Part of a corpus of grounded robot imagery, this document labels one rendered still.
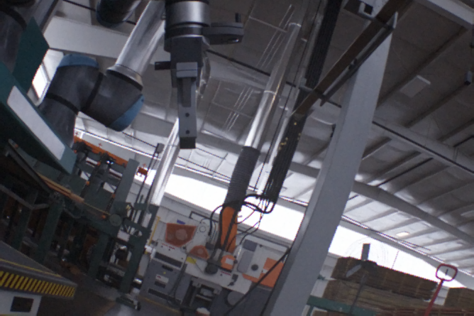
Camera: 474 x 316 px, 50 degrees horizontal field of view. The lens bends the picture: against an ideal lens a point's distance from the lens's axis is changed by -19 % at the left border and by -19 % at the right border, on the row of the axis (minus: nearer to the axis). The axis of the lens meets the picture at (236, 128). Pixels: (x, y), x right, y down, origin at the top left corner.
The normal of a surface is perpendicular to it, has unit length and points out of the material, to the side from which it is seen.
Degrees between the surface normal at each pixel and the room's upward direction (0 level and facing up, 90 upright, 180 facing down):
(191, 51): 97
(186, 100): 124
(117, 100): 98
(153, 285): 90
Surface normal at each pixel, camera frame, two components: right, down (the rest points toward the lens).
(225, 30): 0.07, -0.15
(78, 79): 0.46, -0.10
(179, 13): -0.25, -0.13
